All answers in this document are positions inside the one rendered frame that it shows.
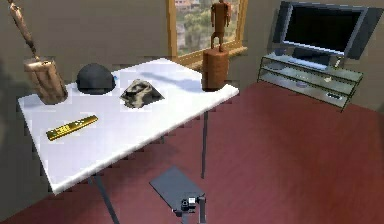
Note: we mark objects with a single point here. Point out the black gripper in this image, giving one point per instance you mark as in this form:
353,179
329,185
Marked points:
184,204

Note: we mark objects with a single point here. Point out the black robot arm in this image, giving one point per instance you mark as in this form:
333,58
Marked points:
202,210

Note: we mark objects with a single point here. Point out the dark grey flat square slab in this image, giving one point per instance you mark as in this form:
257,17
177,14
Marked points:
175,188

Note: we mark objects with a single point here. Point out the white table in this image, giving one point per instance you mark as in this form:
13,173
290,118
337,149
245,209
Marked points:
116,126

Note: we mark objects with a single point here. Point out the camouflage crumpled cloth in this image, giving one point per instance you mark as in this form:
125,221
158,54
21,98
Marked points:
140,94

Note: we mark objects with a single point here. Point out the gold remote control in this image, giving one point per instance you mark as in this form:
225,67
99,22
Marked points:
71,127

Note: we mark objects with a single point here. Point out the brown wooden figure statue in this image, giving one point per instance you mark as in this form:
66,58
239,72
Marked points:
215,68

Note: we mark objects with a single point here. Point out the black dome hat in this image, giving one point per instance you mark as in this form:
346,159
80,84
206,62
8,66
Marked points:
95,78

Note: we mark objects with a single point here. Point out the glass television stand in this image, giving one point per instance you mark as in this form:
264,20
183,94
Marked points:
310,78

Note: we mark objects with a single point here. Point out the wooden framed window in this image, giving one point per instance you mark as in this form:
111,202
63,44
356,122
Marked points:
203,26

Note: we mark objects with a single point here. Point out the black remote control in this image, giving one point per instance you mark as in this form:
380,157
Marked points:
333,96

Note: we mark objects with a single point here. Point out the brown wooden stick sculpture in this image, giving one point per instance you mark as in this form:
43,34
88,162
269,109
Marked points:
45,80

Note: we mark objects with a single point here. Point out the black television set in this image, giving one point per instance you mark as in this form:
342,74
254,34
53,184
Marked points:
321,28

